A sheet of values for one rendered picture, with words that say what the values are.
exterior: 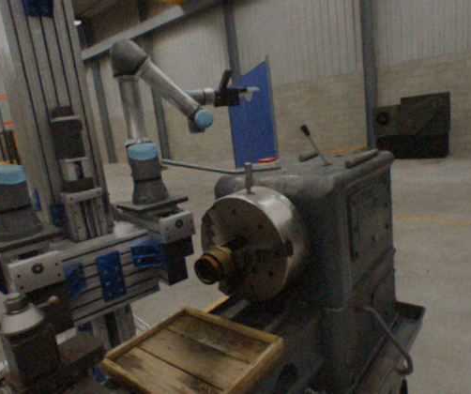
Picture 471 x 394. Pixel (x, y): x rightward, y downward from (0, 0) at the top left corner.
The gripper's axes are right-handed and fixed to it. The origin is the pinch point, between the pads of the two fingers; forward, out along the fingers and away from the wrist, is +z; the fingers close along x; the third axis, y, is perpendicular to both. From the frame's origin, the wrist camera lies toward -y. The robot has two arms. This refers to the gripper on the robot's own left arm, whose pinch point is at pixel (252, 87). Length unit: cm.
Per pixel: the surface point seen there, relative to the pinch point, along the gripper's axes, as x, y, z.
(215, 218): 73, 31, -44
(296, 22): -944, -136, 552
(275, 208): 82, 28, -30
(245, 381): 107, 55, -51
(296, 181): 74, 24, -19
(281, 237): 89, 33, -32
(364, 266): 76, 58, 5
